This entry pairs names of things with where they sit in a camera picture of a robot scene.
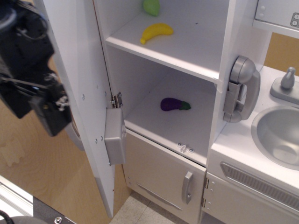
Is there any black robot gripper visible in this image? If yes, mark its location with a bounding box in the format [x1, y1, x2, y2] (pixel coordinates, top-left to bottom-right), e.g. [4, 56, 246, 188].
[0, 14, 72, 137]

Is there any white fridge door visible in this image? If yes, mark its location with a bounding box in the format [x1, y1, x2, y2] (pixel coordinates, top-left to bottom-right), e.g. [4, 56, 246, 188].
[35, 0, 115, 217]

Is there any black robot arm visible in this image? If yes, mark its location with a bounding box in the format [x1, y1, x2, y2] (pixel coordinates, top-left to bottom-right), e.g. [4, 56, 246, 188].
[0, 0, 72, 136]

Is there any silver fridge door hinge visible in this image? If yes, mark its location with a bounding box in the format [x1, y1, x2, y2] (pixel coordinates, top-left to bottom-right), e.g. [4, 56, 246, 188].
[111, 92, 123, 108]

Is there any grey ice dispenser box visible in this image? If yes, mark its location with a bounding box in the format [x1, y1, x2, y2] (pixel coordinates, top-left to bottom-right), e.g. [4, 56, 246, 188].
[104, 108, 127, 165]

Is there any purple toy eggplant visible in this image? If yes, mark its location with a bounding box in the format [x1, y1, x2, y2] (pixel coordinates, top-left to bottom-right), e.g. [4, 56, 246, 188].
[160, 98, 191, 111]

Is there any white freezer door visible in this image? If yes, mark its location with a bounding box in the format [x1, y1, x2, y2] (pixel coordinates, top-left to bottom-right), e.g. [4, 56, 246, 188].
[123, 131, 206, 224]

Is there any yellow toy banana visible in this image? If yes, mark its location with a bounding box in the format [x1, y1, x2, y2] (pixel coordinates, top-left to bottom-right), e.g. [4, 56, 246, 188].
[140, 23, 174, 44]

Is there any green toy pear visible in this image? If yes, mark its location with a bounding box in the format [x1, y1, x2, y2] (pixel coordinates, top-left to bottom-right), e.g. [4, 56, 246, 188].
[142, 0, 160, 16]

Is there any white toy kitchen cabinet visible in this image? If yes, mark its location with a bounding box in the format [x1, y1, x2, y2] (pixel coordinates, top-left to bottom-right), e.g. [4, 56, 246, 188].
[95, 0, 299, 223]

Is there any grey toy telephone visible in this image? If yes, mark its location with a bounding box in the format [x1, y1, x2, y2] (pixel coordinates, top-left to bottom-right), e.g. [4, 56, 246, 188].
[223, 56, 261, 123]

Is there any white oven door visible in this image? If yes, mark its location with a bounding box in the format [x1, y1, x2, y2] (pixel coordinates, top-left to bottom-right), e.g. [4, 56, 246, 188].
[202, 173, 299, 224]

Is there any grey toy sink bowl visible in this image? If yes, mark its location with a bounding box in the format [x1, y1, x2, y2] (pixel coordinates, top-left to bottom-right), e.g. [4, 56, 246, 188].
[251, 106, 299, 170]

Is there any grey toy faucet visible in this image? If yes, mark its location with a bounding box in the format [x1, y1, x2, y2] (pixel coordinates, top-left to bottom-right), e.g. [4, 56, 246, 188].
[270, 67, 299, 105]

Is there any white toy microwave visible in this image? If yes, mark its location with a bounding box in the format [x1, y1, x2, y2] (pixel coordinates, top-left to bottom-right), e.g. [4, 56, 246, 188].
[253, 0, 299, 39]

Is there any grey oven vent panel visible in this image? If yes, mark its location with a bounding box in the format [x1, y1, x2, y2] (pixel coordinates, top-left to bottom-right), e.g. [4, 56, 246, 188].
[220, 162, 299, 211]

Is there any grey fridge door handle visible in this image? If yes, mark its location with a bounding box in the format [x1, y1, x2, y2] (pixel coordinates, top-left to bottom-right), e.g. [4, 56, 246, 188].
[65, 121, 85, 151]

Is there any aluminium frame rail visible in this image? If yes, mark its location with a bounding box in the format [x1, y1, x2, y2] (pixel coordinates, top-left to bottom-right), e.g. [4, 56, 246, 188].
[0, 176, 33, 217]

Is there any black metal base plate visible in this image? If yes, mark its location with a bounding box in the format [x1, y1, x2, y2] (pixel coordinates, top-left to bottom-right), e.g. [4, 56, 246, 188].
[0, 196, 78, 224]

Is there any black braided cable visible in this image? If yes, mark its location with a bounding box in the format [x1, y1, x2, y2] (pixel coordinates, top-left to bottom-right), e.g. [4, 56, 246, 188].
[0, 210, 12, 224]

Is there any grey freezer door handle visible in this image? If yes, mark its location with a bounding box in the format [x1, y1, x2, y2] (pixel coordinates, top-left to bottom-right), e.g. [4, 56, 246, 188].
[181, 171, 193, 204]

